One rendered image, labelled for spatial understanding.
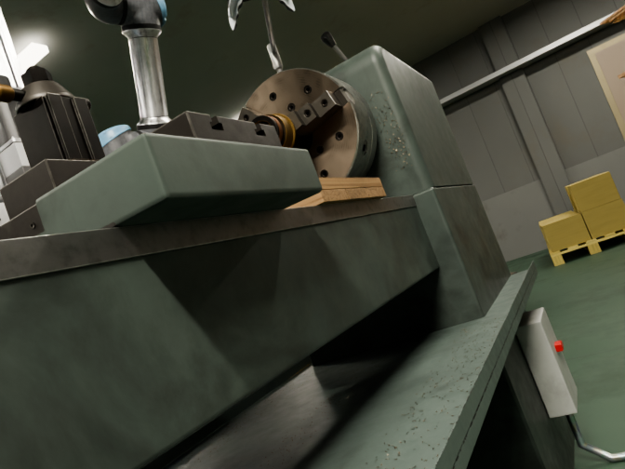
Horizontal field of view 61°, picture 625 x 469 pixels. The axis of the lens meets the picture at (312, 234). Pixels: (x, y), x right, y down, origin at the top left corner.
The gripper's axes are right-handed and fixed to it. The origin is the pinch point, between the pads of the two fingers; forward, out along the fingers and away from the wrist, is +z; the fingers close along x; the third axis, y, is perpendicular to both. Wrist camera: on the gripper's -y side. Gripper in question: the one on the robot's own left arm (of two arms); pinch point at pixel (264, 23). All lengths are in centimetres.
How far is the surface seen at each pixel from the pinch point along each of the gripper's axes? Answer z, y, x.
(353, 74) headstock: 16.3, -6.3, 17.3
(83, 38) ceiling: -166, -284, -109
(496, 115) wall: -55, -586, 315
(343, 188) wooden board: 47, 35, 0
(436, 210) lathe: 55, -2, 24
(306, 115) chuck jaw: 26.5, 9.1, 1.1
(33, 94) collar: 24, 51, -37
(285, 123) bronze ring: 27.4, 12.1, -4.0
